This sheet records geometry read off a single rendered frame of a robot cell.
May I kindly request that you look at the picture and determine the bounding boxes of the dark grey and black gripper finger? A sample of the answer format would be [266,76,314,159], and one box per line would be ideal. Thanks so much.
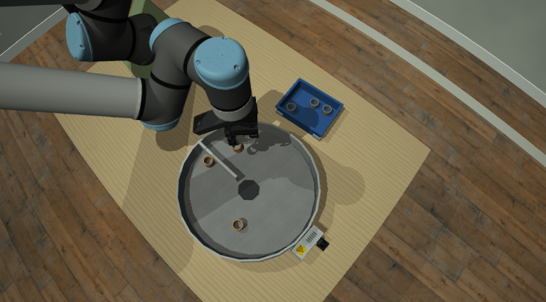
[227,134,253,146]

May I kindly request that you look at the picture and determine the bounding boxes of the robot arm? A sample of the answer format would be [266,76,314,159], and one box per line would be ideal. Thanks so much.
[0,0,253,136]

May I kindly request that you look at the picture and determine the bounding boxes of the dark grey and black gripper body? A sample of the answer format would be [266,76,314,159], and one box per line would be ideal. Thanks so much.
[224,97,259,139]

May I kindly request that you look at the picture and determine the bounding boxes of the blue crate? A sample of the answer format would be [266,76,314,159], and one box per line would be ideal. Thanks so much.
[277,78,343,141]

